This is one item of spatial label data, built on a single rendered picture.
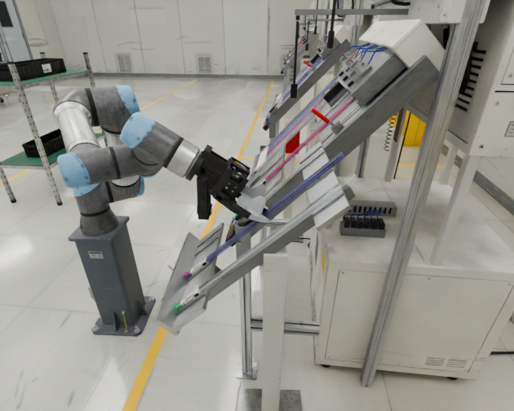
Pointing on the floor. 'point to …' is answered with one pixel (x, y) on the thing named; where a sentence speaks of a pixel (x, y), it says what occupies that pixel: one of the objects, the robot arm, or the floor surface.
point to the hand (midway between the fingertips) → (263, 216)
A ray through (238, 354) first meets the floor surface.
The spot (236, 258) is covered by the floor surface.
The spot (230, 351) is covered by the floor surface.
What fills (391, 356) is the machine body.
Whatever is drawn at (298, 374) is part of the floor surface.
